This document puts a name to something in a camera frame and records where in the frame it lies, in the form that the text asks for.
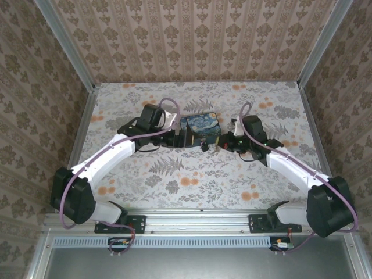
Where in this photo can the small dark padlock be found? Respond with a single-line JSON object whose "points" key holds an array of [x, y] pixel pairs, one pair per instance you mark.
{"points": [[204, 147]]}

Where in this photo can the starry night painted tin box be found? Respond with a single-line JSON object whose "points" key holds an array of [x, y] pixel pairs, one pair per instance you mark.
{"points": [[203, 126]]}

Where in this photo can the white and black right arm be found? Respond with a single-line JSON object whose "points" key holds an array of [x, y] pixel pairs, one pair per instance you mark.
{"points": [[290, 168]]}

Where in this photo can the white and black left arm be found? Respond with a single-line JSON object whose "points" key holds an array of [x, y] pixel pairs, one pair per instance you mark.
{"points": [[101, 162]]}

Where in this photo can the floral patterned table cover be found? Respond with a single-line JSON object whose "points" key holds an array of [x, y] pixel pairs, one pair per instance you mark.
{"points": [[203, 186]]}

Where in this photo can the small right circuit board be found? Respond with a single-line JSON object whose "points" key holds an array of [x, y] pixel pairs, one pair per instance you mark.
{"points": [[283, 245]]}

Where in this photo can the small circuit board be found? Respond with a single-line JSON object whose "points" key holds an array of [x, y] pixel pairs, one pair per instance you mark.
{"points": [[283, 245], [119, 241]]}

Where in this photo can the grey metal shelf panel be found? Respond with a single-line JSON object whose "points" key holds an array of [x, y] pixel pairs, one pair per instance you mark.
{"points": [[197, 264]]}

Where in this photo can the small left circuit board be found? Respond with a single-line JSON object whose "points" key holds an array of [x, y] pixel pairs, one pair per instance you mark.
{"points": [[119, 241]]}

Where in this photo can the aluminium table side rail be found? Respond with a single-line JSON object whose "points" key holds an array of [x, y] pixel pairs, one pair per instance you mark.
{"points": [[315, 130], [85, 122]]}

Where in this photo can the aluminium front rail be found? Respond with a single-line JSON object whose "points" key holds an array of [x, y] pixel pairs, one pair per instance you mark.
{"points": [[197, 223]]}

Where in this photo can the aluminium frame post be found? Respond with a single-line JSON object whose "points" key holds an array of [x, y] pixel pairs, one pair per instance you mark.
{"points": [[322, 46], [67, 46]]}

